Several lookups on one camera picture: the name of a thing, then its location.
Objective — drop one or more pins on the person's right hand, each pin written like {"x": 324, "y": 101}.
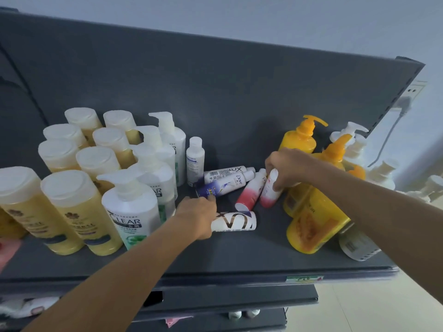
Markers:
{"x": 289, "y": 165}

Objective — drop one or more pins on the person's left hand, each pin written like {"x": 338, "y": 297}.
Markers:
{"x": 193, "y": 217}

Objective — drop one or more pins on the person's left fingers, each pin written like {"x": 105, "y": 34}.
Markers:
{"x": 206, "y": 201}

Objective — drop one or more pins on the person's right thumb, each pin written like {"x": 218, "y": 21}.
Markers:
{"x": 270, "y": 165}

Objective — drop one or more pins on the small blue purple bottle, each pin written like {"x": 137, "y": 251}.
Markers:
{"x": 209, "y": 189}

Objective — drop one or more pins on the small pink white bottle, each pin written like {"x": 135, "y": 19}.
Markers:
{"x": 269, "y": 195}
{"x": 251, "y": 191}

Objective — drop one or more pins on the person's left forearm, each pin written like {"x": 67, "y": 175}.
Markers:
{"x": 114, "y": 280}

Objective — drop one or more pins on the person's right forearm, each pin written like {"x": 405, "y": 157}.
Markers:
{"x": 373, "y": 217}

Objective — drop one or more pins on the small white bottle barcode label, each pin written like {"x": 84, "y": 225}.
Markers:
{"x": 221, "y": 172}

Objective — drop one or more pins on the small white bottle blue print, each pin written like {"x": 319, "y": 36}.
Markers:
{"x": 237, "y": 179}

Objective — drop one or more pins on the small white bottle gold print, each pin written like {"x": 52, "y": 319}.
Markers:
{"x": 237, "y": 221}

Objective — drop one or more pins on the orange pump bottle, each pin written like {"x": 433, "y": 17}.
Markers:
{"x": 297, "y": 140}
{"x": 334, "y": 153}
{"x": 293, "y": 202}
{"x": 318, "y": 224}

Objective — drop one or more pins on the small upright white bottle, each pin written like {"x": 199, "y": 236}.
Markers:
{"x": 195, "y": 162}

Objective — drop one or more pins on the white pump bottle green label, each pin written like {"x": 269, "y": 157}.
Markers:
{"x": 174, "y": 136}
{"x": 151, "y": 134}
{"x": 133, "y": 221}
{"x": 157, "y": 174}

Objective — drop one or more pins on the dark grey shelf unit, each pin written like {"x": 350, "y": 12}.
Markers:
{"x": 207, "y": 100}

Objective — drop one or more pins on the green shelf price label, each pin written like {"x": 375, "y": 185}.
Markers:
{"x": 304, "y": 278}

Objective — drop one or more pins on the pink cloth item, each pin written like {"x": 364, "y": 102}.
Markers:
{"x": 176, "y": 321}

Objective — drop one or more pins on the group of yellow shampoo bottles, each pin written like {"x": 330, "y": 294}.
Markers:
{"x": 69, "y": 203}

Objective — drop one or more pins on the white power plug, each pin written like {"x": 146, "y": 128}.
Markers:
{"x": 404, "y": 105}

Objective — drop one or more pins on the pink packet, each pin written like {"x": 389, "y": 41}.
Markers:
{"x": 7, "y": 252}

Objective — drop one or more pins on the white patterned packets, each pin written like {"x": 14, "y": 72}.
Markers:
{"x": 24, "y": 306}

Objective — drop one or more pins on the white wall socket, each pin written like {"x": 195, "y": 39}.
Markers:
{"x": 417, "y": 89}

